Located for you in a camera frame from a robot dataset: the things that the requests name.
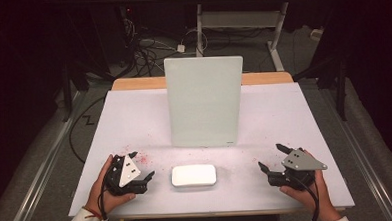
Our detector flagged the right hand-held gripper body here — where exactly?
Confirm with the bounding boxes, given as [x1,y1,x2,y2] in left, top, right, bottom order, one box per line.
[266,146,330,192]

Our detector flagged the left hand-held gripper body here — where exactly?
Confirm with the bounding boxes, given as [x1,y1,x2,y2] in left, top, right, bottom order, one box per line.
[102,153,150,198]

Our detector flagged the white board eraser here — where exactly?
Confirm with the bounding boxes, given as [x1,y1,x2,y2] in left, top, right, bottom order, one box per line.
[170,163,218,189]

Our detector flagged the person's left hand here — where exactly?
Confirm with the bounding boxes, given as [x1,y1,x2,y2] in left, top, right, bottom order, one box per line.
[81,152,138,217]

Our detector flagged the person's right hand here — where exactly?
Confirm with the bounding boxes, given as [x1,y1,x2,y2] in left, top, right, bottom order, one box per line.
[278,147,343,221]

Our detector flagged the white table cover sheet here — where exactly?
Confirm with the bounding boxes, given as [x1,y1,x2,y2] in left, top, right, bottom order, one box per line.
[62,79,356,221]

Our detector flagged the wooden table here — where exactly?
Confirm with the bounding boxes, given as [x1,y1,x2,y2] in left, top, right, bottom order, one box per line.
[62,68,357,221]

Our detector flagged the black metal stand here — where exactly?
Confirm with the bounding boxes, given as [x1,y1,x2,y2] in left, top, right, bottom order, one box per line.
[54,13,118,123]
[289,3,353,124]

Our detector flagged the white glass whiteboard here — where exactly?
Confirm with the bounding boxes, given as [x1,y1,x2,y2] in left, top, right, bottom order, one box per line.
[163,54,248,151]

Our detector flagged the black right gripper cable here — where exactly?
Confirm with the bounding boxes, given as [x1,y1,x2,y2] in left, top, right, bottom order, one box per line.
[294,174,321,221]

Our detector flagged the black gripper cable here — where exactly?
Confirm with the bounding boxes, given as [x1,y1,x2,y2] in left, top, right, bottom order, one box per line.
[96,162,142,221]
[294,174,321,221]

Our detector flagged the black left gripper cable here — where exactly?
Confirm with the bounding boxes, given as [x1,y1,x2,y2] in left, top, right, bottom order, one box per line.
[96,162,142,221]

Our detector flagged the red bracelet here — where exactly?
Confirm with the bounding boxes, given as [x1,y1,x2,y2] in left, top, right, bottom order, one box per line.
[81,205,105,221]

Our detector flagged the grey metal floor rail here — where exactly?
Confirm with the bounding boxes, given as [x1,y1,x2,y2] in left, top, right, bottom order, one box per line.
[0,89,93,221]
[316,78,392,221]

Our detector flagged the black floor cable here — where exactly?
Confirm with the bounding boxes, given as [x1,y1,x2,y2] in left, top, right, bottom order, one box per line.
[66,95,110,165]

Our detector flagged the tangle of black cables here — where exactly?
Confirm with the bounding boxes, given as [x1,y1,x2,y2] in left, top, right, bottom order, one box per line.
[118,4,183,79]

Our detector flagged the white metal desk frame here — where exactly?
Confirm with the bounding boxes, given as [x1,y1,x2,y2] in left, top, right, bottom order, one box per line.
[178,0,337,76]

